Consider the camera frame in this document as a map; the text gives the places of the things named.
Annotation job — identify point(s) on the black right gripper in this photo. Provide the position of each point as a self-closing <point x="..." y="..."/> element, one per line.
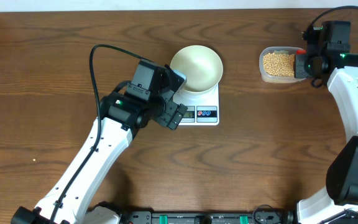
<point x="299" y="71"/>

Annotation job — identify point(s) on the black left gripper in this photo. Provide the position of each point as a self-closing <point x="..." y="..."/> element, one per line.
<point x="171" y="107"/>

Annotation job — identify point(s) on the red measuring scoop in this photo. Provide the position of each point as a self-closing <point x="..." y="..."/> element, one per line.
<point x="300" y="52"/>

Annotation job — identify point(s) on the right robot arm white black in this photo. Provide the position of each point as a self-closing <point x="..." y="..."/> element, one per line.
<point x="329" y="60"/>

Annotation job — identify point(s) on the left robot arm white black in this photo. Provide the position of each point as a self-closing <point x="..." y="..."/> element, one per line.
<point x="126" y="110"/>

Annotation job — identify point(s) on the white digital kitchen scale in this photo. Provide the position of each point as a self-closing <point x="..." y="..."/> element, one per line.
<point x="202" y="107"/>

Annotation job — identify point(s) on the cream bowl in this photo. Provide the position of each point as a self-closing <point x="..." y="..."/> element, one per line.
<point x="201" y="65"/>

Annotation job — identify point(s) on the soybeans in container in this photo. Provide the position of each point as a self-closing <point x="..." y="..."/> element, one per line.
<point x="279" y="64"/>

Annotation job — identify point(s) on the clear plastic container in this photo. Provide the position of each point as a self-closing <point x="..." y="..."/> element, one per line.
<point x="276" y="79"/>

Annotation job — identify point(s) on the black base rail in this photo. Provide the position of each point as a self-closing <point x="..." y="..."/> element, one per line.
<point x="197" y="217"/>

